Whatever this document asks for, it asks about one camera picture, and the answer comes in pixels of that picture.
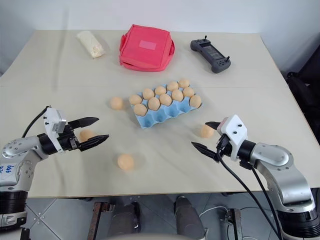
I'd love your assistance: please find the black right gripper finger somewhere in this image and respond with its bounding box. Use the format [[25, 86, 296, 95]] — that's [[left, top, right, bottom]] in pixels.
[[204, 121, 223, 132], [191, 141, 221, 164]]

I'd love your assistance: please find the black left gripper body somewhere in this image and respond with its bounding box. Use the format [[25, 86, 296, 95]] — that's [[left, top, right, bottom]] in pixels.
[[58, 123, 82, 152]]

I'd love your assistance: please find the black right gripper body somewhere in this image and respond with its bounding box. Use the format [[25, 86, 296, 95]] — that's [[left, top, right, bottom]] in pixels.
[[216, 134, 235, 157]]

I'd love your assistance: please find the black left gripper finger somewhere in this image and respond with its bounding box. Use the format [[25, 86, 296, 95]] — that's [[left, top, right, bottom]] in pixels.
[[76, 134, 110, 152], [68, 116, 100, 131]]

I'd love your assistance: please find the blue egg carton with eggs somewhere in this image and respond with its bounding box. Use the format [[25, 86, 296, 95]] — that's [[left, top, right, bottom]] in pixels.
[[129, 79, 204, 130]]

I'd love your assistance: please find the dark rounded shape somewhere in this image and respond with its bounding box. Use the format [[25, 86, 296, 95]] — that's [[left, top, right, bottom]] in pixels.
[[113, 201, 141, 237], [174, 196, 206, 240]]

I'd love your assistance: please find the grey handheld remote controller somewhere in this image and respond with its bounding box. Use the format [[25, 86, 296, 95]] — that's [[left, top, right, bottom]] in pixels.
[[189, 35, 232, 74]]

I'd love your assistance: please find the white filled plastic bag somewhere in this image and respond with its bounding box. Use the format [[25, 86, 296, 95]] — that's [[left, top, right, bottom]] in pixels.
[[76, 30, 105, 60]]

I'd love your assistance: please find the rusty metal bar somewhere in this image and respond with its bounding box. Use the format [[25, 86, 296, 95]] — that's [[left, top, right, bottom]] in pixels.
[[226, 208, 243, 240], [87, 201, 116, 240]]

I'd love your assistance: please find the red fabric bag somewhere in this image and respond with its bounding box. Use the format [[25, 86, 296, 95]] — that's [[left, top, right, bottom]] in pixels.
[[118, 23, 175, 73]]

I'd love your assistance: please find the black bag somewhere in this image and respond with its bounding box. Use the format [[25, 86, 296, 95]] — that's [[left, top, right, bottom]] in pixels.
[[286, 44, 320, 141]]

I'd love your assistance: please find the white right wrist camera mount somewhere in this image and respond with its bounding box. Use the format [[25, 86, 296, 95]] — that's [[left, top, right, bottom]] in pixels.
[[216, 114, 248, 161]]

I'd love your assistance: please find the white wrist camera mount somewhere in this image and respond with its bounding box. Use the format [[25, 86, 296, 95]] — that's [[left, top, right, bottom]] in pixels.
[[43, 106, 68, 153], [216, 114, 248, 161]]

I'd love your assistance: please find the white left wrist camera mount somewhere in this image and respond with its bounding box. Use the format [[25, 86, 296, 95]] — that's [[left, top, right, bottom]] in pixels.
[[43, 106, 68, 153]]

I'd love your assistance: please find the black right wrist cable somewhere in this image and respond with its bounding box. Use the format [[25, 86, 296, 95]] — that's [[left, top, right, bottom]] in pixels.
[[216, 142, 282, 240], [241, 161, 284, 237]]

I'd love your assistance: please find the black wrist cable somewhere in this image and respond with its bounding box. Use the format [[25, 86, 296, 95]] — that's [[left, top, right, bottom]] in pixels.
[[21, 106, 51, 138], [216, 142, 282, 240], [241, 161, 284, 237]]

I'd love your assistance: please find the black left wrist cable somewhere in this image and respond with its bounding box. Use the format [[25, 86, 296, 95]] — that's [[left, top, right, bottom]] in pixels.
[[21, 106, 51, 138]]

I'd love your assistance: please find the white floor cable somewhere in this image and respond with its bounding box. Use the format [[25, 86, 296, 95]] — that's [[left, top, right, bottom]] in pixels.
[[199, 204, 227, 219]]

